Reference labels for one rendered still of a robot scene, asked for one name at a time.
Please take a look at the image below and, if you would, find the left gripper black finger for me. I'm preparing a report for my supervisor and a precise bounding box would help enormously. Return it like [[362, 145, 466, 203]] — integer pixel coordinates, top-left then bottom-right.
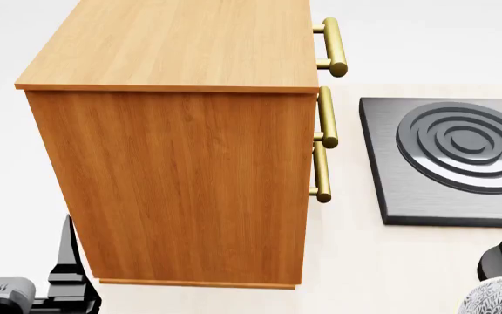
[[47, 214, 88, 285]]

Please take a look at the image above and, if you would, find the wooden cabinet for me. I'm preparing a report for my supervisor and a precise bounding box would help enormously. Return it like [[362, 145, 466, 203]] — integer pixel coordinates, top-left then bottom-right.
[[14, 0, 320, 290]]

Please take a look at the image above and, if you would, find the grey floral patterned bowl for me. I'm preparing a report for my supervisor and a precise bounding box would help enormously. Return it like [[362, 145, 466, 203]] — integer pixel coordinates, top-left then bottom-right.
[[456, 276, 502, 314]]

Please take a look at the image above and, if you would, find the black stove burner plate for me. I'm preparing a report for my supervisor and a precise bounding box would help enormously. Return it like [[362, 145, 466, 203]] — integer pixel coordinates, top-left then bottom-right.
[[358, 97, 502, 229]]

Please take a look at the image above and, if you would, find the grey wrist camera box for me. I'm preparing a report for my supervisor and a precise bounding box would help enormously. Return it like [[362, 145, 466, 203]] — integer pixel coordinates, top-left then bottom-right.
[[0, 276, 37, 314]]

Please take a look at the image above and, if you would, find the large brass cabinet handle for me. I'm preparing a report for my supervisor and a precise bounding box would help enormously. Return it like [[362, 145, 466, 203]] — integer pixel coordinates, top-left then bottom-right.
[[312, 17, 349, 79]]

